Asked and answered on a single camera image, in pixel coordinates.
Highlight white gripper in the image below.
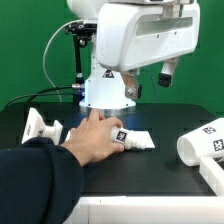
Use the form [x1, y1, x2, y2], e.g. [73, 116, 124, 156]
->
[96, 2, 200, 99]

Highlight white lamp bulb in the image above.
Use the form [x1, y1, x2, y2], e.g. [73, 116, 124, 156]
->
[110, 127, 150, 150]

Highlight white lamp base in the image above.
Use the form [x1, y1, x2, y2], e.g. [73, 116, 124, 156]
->
[22, 108, 63, 144]

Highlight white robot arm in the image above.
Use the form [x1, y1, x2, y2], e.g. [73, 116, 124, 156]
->
[66, 0, 200, 112]

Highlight dark blue sleeved forearm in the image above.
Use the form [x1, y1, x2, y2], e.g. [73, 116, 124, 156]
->
[0, 138, 83, 224]

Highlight white lamp shade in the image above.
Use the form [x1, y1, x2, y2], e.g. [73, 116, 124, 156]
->
[177, 118, 224, 166]

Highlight person's bare hand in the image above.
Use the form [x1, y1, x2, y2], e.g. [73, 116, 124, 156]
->
[61, 109, 124, 166]

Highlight white tag sheet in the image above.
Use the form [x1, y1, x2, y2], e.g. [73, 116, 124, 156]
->
[65, 128, 154, 150]

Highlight black cables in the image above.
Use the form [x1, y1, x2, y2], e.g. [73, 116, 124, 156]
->
[3, 84, 84, 109]

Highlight black camera stand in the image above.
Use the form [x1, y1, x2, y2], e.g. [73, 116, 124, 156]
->
[65, 20, 97, 98]

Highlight grey cable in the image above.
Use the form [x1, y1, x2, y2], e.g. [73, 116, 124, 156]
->
[42, 19, 84, 103]

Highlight white right corner bracket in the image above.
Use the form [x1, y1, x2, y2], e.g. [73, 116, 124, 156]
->
[199, 157, 224, 197]

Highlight white front rail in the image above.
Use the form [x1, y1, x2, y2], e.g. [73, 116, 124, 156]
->
[63, 196, 224, 224]

